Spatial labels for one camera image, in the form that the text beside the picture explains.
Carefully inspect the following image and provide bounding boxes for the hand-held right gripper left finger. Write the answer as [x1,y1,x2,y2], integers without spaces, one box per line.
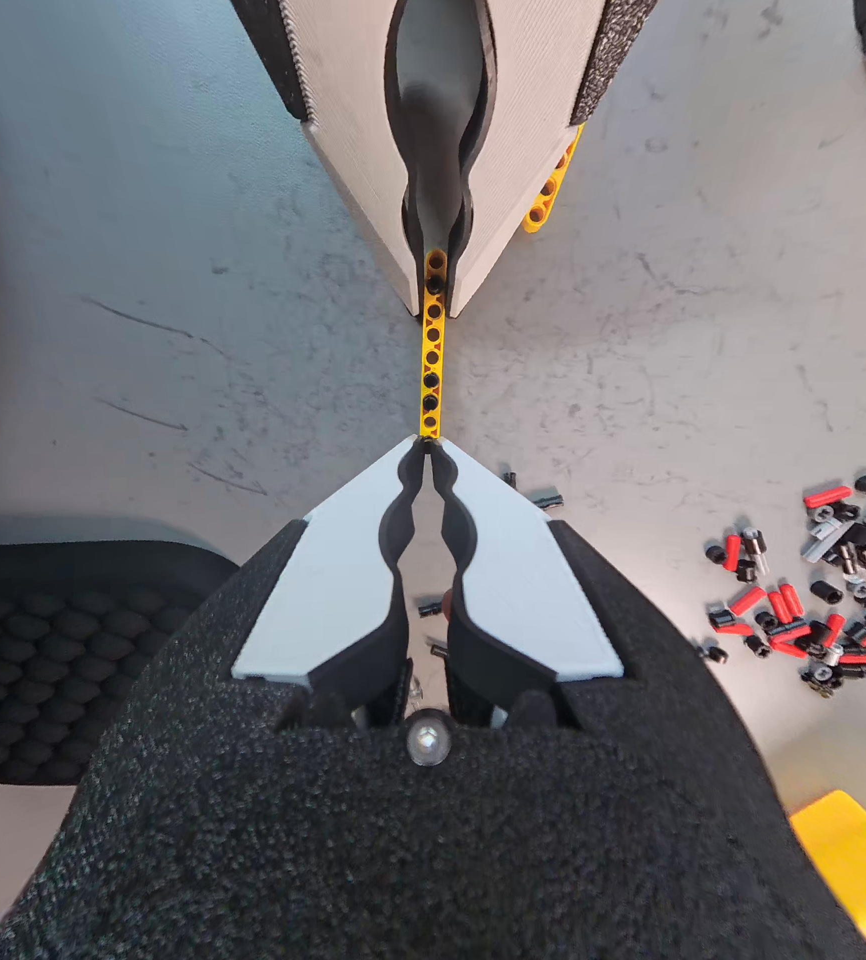
[230,435,428,727]

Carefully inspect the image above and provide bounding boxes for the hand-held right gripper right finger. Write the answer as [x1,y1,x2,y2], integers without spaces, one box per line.
[430,437,626,727]

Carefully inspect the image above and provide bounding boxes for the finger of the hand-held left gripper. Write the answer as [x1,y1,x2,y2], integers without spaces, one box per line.
[444,0,605,318]
[280,0,428,315]

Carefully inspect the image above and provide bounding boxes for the yellow lego liftarm beam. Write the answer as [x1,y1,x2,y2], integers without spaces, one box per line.
[418,249,449,439]
[522,123,587,233]

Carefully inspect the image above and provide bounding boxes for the black lego pins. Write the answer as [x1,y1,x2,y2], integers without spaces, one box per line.
[416,469,566,660]

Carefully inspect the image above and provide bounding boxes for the yellow plastic bin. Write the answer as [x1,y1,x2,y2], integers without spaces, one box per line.
[789,789,866,960]

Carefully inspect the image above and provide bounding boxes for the pile of red black lego pieces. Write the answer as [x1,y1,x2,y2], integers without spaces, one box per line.
[699,474,866,699]

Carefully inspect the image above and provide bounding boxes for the black bumpy cushion pad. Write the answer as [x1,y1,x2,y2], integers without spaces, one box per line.
[0,540,240,787]

